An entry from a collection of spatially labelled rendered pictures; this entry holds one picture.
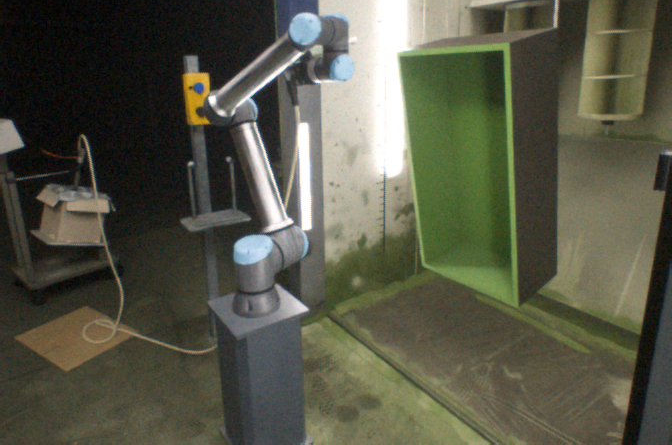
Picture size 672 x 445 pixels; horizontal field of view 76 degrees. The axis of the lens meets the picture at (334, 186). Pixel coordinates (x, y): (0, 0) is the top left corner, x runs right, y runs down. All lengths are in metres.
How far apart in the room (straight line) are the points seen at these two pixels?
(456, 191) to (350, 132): 0.72
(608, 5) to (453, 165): 1.20
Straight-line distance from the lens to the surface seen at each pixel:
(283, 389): 1.90
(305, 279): 2.73
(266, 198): 1.79
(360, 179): 2.77
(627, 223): 3.10
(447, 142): 2.51
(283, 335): 1.77
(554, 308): 3.10
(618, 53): 2.96
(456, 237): 2.76
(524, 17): 3.24
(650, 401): 1.05
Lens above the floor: 1.52
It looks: 14 degrees down
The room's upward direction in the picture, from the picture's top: 1 degrees counter-clockwise
